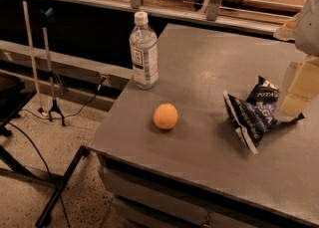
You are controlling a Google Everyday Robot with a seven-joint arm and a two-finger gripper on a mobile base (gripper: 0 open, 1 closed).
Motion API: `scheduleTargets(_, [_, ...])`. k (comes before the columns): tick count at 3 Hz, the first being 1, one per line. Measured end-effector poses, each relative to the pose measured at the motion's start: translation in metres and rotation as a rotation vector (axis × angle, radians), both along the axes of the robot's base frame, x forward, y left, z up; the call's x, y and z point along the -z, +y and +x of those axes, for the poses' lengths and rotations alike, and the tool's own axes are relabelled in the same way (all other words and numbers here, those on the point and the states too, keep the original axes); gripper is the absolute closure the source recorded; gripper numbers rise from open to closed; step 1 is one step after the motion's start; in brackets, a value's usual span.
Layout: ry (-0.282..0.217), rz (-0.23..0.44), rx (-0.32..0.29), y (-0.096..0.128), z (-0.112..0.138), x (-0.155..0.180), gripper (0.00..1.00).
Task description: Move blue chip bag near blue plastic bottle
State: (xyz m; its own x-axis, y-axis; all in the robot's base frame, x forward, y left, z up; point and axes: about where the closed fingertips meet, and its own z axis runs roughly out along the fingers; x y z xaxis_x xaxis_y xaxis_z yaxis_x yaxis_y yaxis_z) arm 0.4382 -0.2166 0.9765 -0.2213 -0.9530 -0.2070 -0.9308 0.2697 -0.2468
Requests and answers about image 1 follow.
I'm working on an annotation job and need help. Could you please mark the clear plastic water bottle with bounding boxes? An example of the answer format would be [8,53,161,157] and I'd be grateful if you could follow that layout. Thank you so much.
[129,11,159,90]

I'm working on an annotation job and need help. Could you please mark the metal window rail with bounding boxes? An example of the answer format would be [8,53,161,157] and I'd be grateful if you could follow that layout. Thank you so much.
[0,0,297,37]

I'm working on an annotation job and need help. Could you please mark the white pole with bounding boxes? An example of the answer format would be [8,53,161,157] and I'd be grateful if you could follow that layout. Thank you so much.
[22,1,47,117]

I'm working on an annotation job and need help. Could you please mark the grey drawer cabinet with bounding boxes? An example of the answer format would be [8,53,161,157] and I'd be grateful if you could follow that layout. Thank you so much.
[92,25,319,228]

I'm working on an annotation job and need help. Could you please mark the blue chip bag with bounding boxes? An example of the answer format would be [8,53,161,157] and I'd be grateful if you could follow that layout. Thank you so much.
[223,76,304,154]

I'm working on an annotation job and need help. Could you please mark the grabber tool on stand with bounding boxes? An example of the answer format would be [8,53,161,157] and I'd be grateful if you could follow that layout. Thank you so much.
[40,8,65,125]

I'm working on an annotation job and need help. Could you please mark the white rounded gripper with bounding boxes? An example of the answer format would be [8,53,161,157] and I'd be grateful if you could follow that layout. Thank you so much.
[273,0,319,116]

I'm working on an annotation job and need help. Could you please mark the black floor cable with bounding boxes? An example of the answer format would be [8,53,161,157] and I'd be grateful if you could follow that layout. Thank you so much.
[6,75,109,228]

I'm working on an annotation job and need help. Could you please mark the orange ball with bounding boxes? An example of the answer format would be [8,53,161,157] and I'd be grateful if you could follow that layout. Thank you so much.
[154,104,178,129]

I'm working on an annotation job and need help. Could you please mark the black folding stand frame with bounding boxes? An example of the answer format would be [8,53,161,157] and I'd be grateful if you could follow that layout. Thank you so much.
[0,74,92,228]

